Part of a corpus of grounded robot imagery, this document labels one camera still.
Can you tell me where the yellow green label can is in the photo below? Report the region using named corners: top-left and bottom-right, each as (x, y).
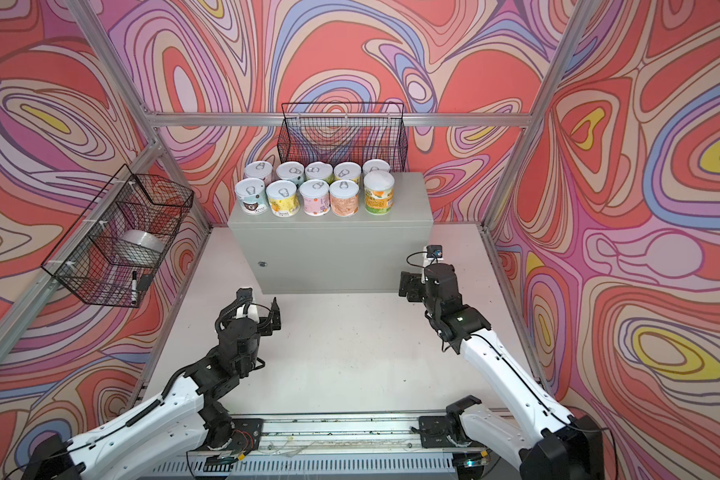
top-left (363, 170), bottom-right (395, 215)

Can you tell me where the brown label can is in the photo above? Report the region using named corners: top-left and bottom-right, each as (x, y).
top-left (276, 161), bottom-right (306, 187)
top-left (234, 178), bottom-right (269, 215)

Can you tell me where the orange label can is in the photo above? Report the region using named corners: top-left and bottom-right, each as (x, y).
top-left (329, 180), bottom-right (359, 218)

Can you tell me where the blue label can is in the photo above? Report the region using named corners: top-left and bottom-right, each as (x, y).
top-left (362, 159), bottom-right (391, 175)

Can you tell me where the yellow label can front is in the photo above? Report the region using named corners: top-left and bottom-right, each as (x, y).
top-left (266, 180), bottom-right (300, 218)

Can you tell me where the pink label can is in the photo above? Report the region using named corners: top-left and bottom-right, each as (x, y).
top-left (299, 179), bottom-right (331, 217)
top-left (244, 161), bottom-right (274, 185)

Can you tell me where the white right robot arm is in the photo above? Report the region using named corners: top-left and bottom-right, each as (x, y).
top-left (398, 263), bottom-right (606, 479)

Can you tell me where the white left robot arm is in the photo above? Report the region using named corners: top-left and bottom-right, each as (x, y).
top-left (15, 288), bottom-right (282, 479)

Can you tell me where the grey metal cabinet box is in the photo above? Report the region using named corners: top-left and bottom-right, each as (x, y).
top-left (227, 172), bottom-right (433, 295)

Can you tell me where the black marker pen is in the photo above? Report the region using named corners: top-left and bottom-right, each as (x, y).
top-left (130, 270), bottom-right (139, 306)

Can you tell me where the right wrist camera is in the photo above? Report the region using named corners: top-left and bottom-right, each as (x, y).
top-left (425, 244), bottom-right (443, 261)

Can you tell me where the black wire basket left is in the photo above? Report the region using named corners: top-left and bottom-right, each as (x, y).
top-left (41, 166), bottom-right (194, 308)

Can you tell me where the black wire basket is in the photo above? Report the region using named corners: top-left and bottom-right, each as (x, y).
top-left (41, 166), bottom-right (194, 308)
top-left (277, 100), bottom-right (408, 172)

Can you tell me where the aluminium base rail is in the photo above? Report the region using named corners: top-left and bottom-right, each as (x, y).
top-left (143, 410), bottom-right (517, 479)

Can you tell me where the black wire basket back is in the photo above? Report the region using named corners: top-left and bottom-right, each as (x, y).
top-left (277, 100), bottom-right (408, 172)

